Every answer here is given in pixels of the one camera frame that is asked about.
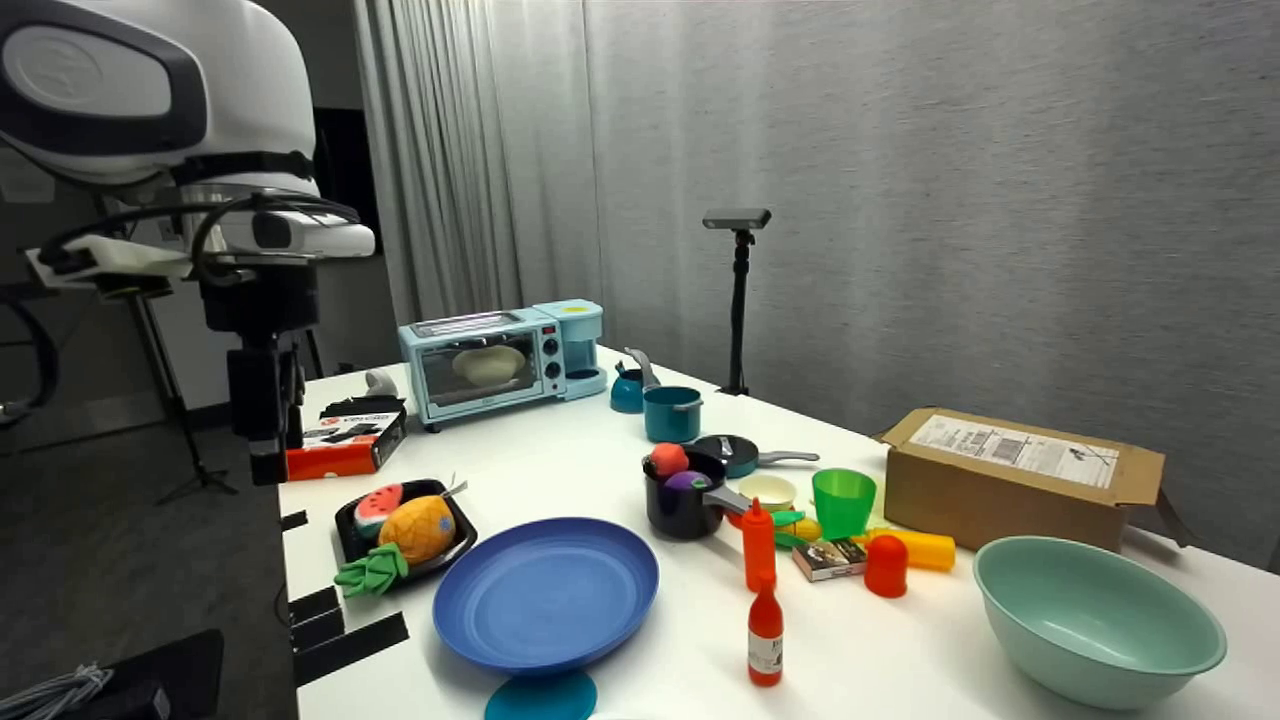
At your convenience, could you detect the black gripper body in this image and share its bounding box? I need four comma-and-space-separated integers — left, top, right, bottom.
198, 266, 315, 456

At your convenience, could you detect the plush watermelon slice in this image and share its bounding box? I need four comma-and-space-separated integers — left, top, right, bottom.
353, 485, 403, 538

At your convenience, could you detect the yellow plush pineapple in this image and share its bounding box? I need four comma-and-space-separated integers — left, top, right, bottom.
337, 495, 455, 598

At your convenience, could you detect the red plush strawberry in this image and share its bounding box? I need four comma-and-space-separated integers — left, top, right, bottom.
649, 445, 688, 481

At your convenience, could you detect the purple plush eggplant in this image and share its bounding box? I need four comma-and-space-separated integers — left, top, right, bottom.
664, 470, 711, 495

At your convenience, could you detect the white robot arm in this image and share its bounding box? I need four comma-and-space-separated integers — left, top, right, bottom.
0, 0, 376, 459

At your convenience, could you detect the blue plate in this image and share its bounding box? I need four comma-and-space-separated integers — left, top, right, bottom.
431, 515, 660, 675

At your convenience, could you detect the red and white box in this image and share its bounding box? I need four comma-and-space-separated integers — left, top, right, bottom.
282, 414, 403, 481

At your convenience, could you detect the light blue toy oven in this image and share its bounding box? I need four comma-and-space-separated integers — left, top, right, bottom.
400, 299, 603, 423

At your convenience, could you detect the black plastic tray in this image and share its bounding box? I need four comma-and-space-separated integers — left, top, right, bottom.
337, 481, 474, 598

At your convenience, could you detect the small blue toy kettle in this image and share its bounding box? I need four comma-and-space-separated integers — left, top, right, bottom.
606, 347, 657, 414

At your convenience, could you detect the teal cup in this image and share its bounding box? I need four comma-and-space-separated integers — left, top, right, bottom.
644, 385, 698, 445

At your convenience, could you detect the black toy pot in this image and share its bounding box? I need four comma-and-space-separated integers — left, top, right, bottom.
644, 449, 746, 540

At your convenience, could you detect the teal round lid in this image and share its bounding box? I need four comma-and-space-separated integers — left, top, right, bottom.
482, 671, 594, 720

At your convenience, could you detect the small dark frying pan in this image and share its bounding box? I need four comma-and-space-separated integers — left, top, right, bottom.
694, 434, 814, 481

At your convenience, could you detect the orange squeeze bottle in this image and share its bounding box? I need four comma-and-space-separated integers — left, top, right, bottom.
740, 502, 775, 594

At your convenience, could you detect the small white bowl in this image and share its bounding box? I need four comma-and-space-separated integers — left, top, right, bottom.
734, 476, 797, 510

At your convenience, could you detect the small red sauce bottle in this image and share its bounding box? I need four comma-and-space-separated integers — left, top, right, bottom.
746, 594, 785, 687

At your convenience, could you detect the green plastic cup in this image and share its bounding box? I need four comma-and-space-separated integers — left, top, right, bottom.
813, 470, 877, 540

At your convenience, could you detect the small picture card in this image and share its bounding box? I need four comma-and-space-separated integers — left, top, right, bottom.
790, 540, 863, 584

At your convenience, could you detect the red plastic cup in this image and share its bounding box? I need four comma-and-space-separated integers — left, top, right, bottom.
863, 538, 906, 599

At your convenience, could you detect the cardboard box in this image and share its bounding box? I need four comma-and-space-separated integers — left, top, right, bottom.
883, 410, 1165, 550

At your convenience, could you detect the mint green bowl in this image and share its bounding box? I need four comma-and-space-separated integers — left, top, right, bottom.
971, 538, 1226, 714

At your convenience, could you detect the camera on black stand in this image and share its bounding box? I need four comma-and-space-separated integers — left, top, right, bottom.
698, 207, 770, 395

